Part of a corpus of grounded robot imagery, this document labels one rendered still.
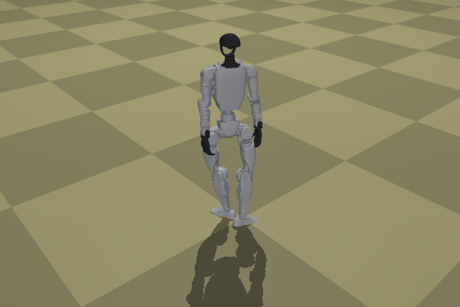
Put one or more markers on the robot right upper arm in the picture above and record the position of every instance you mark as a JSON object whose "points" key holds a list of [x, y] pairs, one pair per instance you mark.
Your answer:
{"points": [[252, 83]]}

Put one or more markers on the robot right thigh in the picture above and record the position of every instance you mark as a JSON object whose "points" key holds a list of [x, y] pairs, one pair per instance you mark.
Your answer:
{"points": [[248, 151]]}

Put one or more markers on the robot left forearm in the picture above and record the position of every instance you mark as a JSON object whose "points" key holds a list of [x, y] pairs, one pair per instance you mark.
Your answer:
{"points": [[205, 117]]}

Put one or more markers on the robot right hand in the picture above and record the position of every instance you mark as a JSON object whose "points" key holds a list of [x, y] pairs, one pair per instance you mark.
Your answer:
{"points": [[257, 134]]}

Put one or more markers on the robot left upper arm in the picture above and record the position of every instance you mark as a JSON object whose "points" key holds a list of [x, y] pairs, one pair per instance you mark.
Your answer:
{"points": [[207, 74]]}

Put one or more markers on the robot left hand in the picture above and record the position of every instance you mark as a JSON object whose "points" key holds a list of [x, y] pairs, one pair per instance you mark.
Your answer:
{"points": [[205, 143]]}

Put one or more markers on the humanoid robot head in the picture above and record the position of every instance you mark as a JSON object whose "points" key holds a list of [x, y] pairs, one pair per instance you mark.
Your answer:
{"points": [[230, 41]]}

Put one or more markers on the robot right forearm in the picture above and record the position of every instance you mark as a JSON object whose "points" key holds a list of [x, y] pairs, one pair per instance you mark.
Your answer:
{"points": [[256, 112]]}

